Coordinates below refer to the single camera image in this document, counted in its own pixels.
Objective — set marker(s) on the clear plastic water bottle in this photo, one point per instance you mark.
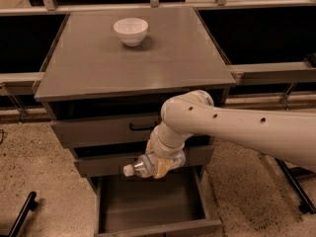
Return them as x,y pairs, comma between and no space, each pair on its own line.
145,164

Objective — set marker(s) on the grey drawer cabinet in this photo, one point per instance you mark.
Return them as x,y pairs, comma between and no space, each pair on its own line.
103,88

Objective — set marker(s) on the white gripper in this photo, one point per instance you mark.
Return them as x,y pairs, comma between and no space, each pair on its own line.
163,152

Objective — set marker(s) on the white bowl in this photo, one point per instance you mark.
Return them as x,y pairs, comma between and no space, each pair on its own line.
131,31

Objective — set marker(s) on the black right base leg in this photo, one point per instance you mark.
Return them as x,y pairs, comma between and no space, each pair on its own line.
293,174

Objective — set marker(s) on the grey top drawer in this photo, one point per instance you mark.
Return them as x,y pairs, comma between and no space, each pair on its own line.
86,132

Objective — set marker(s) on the grey bottom drawer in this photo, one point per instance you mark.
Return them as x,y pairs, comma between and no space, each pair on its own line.
173,206

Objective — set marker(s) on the black left base leg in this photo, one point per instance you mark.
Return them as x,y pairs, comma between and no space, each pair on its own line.
29,204

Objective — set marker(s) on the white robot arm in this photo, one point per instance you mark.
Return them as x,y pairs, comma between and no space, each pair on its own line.
288,136

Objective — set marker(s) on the grey drawer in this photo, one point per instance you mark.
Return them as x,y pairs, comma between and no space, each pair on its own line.
173,206
86,132
97,161

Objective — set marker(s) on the metal railing frame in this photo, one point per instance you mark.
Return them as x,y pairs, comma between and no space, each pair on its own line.
273,71

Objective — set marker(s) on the black base leg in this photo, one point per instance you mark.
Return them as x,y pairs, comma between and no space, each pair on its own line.
293,174
29,204

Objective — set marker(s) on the grey middle drawer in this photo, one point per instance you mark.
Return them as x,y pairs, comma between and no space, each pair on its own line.
97,161

